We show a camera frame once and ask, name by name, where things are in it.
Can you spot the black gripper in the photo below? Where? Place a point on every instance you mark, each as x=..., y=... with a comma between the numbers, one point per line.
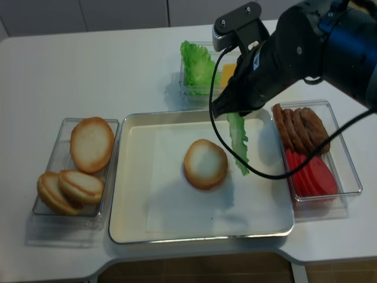
x=265, y=79

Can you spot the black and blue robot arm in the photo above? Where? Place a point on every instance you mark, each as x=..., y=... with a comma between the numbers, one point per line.
x=313, y=41

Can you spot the flat yellow cheese slice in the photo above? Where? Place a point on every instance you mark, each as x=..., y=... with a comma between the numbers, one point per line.
x=226, y=74

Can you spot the remaining green lettuce leaf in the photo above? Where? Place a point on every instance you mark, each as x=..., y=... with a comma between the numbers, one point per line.
x=198, y=68

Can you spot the clear lettuce cheese container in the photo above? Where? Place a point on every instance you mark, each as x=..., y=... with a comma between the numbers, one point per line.
x=196, y=102

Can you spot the leftmost brown meat patty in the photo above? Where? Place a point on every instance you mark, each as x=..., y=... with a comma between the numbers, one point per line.
x=280, y=124

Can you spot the brown meat patty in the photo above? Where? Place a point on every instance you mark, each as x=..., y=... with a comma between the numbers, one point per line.
x=280, y=124
x=314, y=126
x=295, y=139
x=302, y=132

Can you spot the bun half on tray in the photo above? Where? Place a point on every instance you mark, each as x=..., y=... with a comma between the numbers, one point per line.
x=205, y=164

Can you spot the leftmost red tomato slice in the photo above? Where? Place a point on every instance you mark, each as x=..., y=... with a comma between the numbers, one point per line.
x=296, y=178

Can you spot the front brown meat patty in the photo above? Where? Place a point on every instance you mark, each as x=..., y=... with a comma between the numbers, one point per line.
x=314, y=126

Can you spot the clear patty tomato container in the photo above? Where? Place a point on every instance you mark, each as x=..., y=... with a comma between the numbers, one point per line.
x=337, y=158

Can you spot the large upright bun half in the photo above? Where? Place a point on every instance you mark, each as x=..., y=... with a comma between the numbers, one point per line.
x=91, y=144

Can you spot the front right bun half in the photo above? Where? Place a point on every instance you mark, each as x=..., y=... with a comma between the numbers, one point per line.
x=81, y=187

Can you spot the clear bun container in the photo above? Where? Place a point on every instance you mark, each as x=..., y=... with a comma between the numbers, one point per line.
x=60, y=159

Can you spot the front left bun half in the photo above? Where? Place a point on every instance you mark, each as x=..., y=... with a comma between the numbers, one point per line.
x=51, y=194

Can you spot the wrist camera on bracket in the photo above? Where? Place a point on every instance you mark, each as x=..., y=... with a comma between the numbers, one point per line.
x=239, y=28

